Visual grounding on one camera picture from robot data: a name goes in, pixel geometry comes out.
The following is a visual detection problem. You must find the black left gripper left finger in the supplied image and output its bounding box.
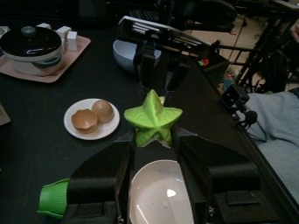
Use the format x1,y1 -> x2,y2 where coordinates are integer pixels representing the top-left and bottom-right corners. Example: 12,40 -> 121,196
60,131 -> 136,224

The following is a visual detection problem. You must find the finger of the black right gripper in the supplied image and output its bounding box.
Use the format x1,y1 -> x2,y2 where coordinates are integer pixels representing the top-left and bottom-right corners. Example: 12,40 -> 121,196
133,36 -> 159,88
164,56 -> 192,93

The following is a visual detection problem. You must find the white round plate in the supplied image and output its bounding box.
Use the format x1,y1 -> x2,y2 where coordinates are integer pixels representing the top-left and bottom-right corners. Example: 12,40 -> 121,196
63,97 -> 121,141

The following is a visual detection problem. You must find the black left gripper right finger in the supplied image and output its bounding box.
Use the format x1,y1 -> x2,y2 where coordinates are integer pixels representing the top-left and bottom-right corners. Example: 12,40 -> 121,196
172,125 -> 284,224

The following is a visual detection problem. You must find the green starfruit piece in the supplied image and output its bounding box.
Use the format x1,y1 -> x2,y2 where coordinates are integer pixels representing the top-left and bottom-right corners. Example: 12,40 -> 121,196
123,88 -> 184,148
36,178 -> 71,220

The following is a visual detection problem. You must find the light blue bowl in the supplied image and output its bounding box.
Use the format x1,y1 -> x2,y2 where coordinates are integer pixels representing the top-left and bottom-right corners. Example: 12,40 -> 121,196
112,38 -> 163,74

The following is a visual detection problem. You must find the person in gray clothing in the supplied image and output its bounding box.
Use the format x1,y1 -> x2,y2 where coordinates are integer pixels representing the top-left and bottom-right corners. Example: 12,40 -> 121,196
243,87 -> 299,205

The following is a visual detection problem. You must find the pink tray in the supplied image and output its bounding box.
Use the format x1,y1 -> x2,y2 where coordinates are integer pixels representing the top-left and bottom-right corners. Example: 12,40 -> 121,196
0,34 -> 92,84

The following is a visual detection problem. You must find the brown rounded eggshell half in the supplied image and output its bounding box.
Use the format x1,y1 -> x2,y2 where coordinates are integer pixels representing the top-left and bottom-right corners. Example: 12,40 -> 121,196
91,99 -> 116,123

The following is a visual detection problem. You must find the black webcam on stalk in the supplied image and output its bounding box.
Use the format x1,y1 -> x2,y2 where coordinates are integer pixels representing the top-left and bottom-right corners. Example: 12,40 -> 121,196
220,84 -> 259,130

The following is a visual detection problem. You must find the black metal stand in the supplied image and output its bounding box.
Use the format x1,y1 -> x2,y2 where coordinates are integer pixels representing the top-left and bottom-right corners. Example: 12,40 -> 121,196
218,17 -> 299,95

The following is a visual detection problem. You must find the white shaker block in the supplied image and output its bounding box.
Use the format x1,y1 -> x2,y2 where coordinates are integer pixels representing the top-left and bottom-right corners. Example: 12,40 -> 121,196
67,31 -> 80,53
35,22 -> 52,30
55,25 -> 72,45

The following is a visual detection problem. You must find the white pot with black lid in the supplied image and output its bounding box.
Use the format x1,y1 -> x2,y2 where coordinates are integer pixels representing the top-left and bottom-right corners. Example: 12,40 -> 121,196
0,25 -> 65,77

